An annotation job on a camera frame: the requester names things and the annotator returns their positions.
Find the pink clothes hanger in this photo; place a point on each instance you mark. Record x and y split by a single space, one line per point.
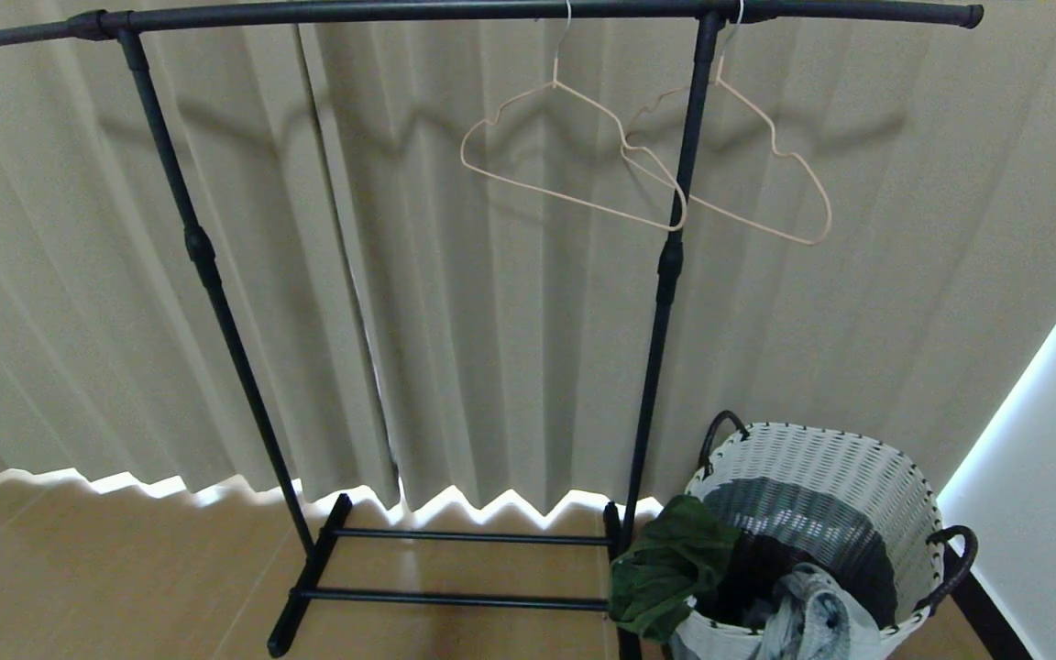
748 105
574 201

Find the pale grey shorts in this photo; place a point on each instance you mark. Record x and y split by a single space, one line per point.
803 614

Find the black clothes rack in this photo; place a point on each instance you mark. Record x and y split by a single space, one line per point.
670 266

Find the white laundry basket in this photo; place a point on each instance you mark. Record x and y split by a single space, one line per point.
812 458

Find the beige curtain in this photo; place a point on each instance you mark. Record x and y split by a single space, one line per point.
491 367

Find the green garment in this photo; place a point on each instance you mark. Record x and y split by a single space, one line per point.
665 568

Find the black garment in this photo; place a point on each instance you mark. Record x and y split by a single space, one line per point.
748 577

